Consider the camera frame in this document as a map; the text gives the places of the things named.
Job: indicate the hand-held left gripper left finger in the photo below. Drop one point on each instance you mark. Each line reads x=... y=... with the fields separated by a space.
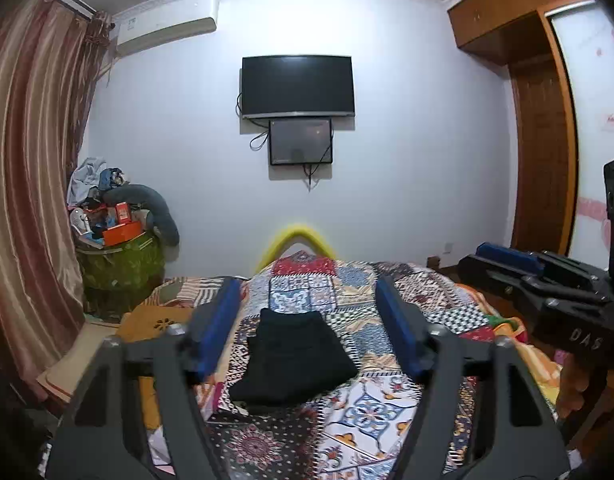
x=214 y=332

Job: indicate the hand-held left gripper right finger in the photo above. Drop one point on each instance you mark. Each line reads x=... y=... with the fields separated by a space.
x=399 y=332

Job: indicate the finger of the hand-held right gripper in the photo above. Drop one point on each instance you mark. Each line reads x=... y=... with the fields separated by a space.
x=487 y=272
x=507 y=255

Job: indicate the black pants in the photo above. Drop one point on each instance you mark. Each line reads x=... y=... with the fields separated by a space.
x=292 y=355

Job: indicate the striped cloth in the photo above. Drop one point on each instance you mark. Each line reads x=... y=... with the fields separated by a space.
x=187 y=290

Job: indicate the orange fleece blanket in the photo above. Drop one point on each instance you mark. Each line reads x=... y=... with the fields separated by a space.
x=537 y=365

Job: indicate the orange floral bedsheet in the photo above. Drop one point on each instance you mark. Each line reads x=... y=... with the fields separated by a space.
x=147 y=322

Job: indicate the patchwork printed blanket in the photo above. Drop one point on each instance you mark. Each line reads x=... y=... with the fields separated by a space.
x=367 y=410

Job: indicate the wooden door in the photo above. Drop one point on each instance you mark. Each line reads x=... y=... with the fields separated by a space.
x=542 y=160

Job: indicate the orange box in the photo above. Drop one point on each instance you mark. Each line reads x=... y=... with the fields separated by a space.
x=122 y=234

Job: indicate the tan cardboard sheet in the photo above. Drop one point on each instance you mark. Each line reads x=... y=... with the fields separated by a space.
x=72 y=360

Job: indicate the small red box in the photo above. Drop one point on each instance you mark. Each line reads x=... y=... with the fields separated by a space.
x=123 y=213

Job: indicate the pile of clothes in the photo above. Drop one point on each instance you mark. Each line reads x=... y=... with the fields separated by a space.
x=87 y=175

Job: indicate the small black monitor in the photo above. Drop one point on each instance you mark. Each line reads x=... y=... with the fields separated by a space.
x=299 y=140

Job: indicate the wooden wardrobe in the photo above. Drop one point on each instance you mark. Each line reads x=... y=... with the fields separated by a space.
x=497 y=15

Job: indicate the striped brown curtain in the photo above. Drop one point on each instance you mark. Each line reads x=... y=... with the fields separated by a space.
x=27 y=160

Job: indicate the white air conditioner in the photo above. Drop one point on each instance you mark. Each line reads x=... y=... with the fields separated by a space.
x=162 y=27

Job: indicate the wooden bed post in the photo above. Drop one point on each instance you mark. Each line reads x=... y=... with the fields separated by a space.
x=433 y=262

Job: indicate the yellow curved bed frame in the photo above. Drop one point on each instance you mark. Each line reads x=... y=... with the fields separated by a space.
x=297 y=230

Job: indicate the black wall television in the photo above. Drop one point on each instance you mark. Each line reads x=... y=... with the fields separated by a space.
x=297 y=85

